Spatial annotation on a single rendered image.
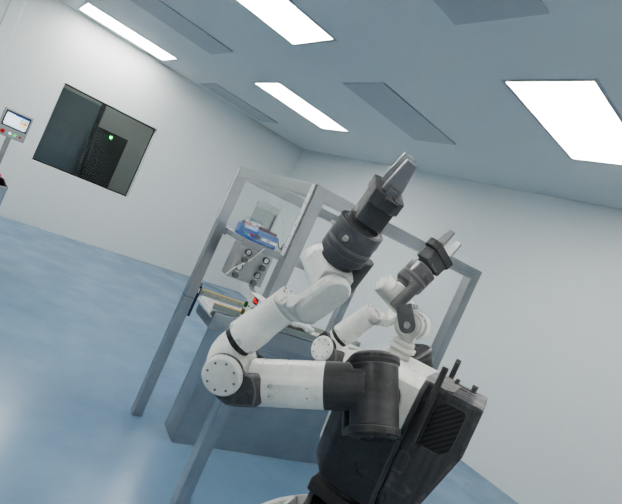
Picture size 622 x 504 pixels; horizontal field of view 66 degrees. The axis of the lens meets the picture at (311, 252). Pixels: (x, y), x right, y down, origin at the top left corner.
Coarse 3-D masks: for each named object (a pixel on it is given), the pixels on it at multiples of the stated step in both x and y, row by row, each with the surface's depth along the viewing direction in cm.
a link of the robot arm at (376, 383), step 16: (336, 368) 88; (352, 368) 88; (368, 368) 87; (384, 368) 87; (336, 384) 86; (352, 384) 86; (368, 384) 86; (384, 384) 86; (336, 400) 86; (352, 400) 86; (368, 400) 84; (384, 400) 84; (352, 416) 85; (368, 416) 83; (384, 416) 83
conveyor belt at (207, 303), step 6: (198, 300) 291; (204, 300) 286; (210, 300) 290; (216, 300) 298; (204, 306) 280; (210, 306) 276; (228, 306) 296; (234, 306) 304; (210, 312) 271; (222, 312) 275; (306, 330) 333; (360, 348) 358
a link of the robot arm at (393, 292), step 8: (400, 272) 142; (408, 272) 140; (384, 280) 140; (392, 280) 139; (400, 280) 141; (408, 280) 139; (416, 280) 139; (376, 288) 140; (384, 288) 138; (392, 288) 138; (400, 288) 139; (408, 288) 136; (416, 288) 136; (424, 288) 141; (384, 296) 139; (392, 296) 139; (400, 296) 136; (408, 296) 136; (392, 304) 136; (400, 304) 135
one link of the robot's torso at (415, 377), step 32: (416, 384) 96; (448, 384) 104; (416, 416) 98; (448, 416) 95; (480, 416) 93; (320, 448) 106; (352, 448) 100; (384, 448) 97; (416, 448) 97; (448, 448) 94; (352, 480) 100; (384, 480) 98; (416, 480) 96
